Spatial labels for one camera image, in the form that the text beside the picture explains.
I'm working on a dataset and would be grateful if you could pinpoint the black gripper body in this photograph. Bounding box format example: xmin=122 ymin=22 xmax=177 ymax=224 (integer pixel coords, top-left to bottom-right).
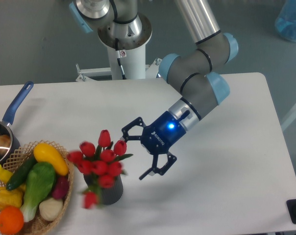
xmin=140 ymin=111 xmax=188 ymax=155

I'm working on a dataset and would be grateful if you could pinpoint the red tulip bouquet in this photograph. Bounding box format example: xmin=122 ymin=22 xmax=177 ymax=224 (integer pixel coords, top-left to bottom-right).
xmin=67 ymin=130 xmax=132 ymax=209

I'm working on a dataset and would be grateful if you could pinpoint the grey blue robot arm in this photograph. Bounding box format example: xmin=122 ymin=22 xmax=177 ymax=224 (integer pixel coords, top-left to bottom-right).
xmin=69 ymin=0 xmax=238 ymax=175

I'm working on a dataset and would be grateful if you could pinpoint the dark grey ribbed vase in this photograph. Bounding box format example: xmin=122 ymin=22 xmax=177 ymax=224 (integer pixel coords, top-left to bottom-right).
xmin=84 ymin=175 xmax=123 ymax=205

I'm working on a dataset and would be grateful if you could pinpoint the purple red radish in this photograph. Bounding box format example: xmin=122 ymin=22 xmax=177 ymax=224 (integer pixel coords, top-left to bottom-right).
xmin=51 ymin=176 xmax=69 ymax=199

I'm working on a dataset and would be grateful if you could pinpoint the yellow squash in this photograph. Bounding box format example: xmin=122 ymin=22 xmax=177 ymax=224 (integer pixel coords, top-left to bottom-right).
xmin=33 ymin=142 xmax=69 ymax=176

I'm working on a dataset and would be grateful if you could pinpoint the green bok choy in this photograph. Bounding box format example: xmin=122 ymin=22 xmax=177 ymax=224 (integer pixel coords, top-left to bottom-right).
xmin=20 ymin=162 xmax=56 ymax=223

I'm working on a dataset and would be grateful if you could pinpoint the white garlic bulb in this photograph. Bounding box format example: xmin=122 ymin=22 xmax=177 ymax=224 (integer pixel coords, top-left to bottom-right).
xmin=39 ymin=198 xmax=63 ymax=221

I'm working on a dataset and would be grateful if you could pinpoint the dark green cucumber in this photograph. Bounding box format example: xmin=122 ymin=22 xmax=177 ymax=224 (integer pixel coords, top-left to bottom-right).
xmin=6 ymin=156 xmax=37 ymax=191

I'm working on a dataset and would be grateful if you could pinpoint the bread roll in pan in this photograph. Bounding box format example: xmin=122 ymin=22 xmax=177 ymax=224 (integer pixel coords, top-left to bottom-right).
xmin=0 ymin=135 xmax=11 ymax=156

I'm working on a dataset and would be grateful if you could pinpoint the yellow banana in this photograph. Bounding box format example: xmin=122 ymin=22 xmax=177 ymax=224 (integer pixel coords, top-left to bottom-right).
xmin=0 ymin=165 xmax=26 ymax=192

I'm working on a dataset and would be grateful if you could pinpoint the yellow orange pumpkin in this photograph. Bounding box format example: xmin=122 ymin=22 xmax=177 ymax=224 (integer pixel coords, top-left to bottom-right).
xmin=0 ymin=187 xmax=24 ymax=211

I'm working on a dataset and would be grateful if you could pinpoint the orange fruit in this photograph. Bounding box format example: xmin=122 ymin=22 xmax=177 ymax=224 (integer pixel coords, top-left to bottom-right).
xmin=0 ymin=206 xmax=24 ymax=235

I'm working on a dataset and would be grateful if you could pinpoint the blue translucent plastic bag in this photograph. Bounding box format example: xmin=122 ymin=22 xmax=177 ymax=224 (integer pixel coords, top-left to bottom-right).
xmin=275 ymin=0 xmax=296 ymax=42

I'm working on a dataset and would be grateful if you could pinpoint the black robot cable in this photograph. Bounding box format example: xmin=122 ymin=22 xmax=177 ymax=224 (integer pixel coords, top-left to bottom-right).
xmin=114 ymin=38 xmax=127 ymax=80

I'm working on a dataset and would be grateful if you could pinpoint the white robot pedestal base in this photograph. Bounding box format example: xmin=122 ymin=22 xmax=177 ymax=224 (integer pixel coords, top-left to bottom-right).
xmin=76 ymin=13 xmax=162 ymax=81

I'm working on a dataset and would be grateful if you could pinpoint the blue handled saucepan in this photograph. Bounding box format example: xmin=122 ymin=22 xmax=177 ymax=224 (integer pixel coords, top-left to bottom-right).
xmin=0 ymin=81 xmax=34 ymax=165

